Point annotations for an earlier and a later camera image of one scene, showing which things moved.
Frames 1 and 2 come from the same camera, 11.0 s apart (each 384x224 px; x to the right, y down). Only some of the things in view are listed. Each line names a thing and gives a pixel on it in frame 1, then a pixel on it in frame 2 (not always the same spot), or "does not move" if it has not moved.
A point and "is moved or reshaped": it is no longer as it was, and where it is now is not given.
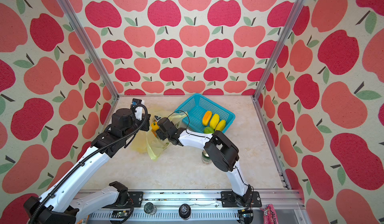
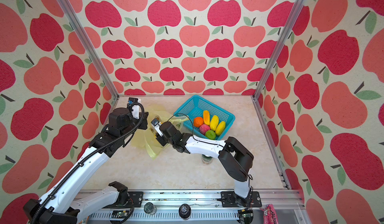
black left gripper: (144, 117) does not move
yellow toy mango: (206, 117) does not move
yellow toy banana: (214, 120) does not move
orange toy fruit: (154, 127) is moved or reshaped
